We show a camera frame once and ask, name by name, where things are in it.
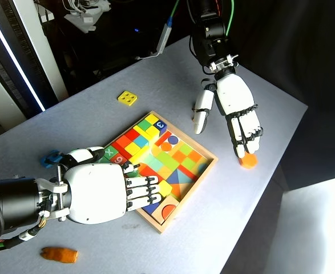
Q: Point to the black panel with light strip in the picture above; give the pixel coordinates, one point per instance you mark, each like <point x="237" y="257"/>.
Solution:
<point x="1" y="42"/>

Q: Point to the white bracket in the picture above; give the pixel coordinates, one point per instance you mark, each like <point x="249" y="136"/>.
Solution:
<point x="81" y="17"/>

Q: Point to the orange hexagon block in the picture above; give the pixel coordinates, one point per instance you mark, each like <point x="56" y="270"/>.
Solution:
<point x="250" y="162"/>

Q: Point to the yellow block with four holes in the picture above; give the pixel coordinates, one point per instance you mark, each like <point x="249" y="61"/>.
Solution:
<point x="128" y="97"/>

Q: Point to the grey adapter box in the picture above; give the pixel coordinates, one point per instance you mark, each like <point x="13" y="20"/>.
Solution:
<point x="165" y="38"/>

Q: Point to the yellow tall cube block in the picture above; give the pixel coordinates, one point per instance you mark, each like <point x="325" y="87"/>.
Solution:
<point x="165" y="188"/>

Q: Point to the grey table cloth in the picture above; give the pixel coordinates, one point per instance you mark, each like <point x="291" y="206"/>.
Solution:
<point x="98" y="114"/>

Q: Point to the wooden puzzle tray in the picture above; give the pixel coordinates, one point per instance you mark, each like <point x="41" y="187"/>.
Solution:
<point x="181" y="157"/>

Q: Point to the orange toy drumstick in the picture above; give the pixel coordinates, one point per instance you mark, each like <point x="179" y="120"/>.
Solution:
<point x="60" y="254"/>

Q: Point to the white upright post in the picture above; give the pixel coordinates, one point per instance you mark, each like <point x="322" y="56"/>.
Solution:
<point x="41" y="48"/>

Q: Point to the blue block with two holes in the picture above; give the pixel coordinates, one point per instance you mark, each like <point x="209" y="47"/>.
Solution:
<point x="46" y="161"/>

